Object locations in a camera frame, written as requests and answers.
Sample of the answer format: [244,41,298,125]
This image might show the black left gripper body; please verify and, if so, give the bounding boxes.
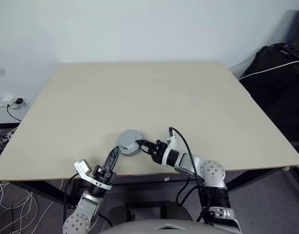
[93,165,116,188]

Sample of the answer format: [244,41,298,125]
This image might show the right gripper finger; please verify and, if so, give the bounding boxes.
[136,138,155,148]
[139,145,154,156]

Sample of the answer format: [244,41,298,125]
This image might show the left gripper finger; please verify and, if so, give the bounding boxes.
[104,147,115,172]
[108,145,121,173]

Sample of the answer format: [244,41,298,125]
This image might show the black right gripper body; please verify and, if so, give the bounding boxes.
[149,139,169,165]

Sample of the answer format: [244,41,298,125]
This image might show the motor cover with circuit board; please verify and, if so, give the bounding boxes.
[117,129,143,150]

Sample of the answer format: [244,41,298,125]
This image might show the grey robot torso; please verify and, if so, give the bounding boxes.
[98,215,228,234]

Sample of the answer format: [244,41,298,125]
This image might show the black bag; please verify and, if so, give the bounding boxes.
[238,45,299,144]

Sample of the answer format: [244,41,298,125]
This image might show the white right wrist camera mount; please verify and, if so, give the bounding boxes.
[161,131,181,168]

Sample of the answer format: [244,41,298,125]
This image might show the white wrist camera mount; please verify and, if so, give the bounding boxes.
[74,159,113,191]
[161,131,181,168]

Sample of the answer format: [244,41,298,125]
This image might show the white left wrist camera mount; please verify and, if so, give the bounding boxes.
[74,159,113,191]

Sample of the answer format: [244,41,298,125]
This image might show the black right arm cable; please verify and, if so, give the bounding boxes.
[168,126,209,208]

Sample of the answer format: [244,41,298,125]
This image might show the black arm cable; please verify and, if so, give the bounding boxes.
[63,174,80,220]
[168,126,209,208]

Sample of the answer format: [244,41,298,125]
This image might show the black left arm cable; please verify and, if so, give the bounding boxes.
[63,174,80,220]

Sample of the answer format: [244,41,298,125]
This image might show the black metal table frame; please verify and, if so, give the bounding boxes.
[0,165,299,210]

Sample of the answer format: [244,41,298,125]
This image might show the white floor cable tangle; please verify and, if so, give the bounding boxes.
[0,126,55,220]

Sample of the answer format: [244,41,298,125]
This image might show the white wall socket strip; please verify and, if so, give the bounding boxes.
[0,97,31,110]

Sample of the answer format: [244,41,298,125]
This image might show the black adapter cable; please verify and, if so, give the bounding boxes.
[6,103,21,122]

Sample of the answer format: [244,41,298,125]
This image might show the white cable over bag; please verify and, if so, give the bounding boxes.
[239,59,299,80]

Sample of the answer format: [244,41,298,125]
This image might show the black cable loops on bag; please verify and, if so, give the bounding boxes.
[268,42,294,52]

